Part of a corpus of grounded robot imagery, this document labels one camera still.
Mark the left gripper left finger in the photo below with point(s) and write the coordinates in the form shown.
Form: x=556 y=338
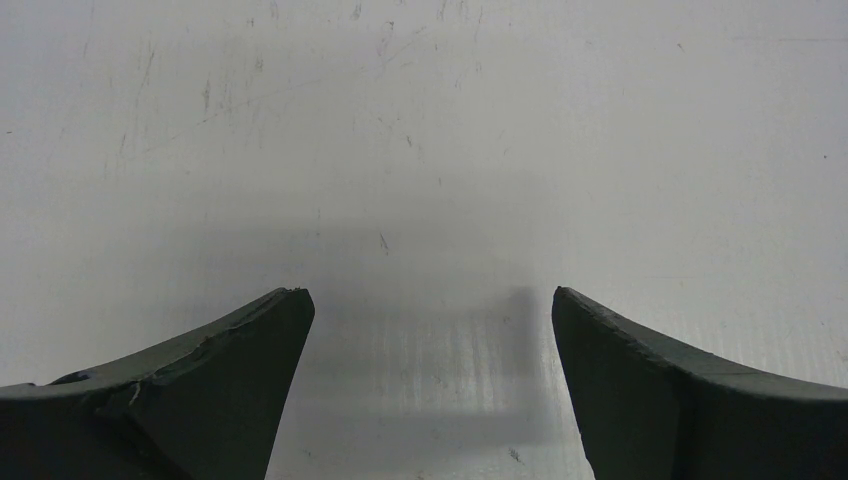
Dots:
x=205 y=404

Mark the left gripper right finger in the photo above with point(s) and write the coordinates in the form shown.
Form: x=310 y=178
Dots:
x=648 y=406

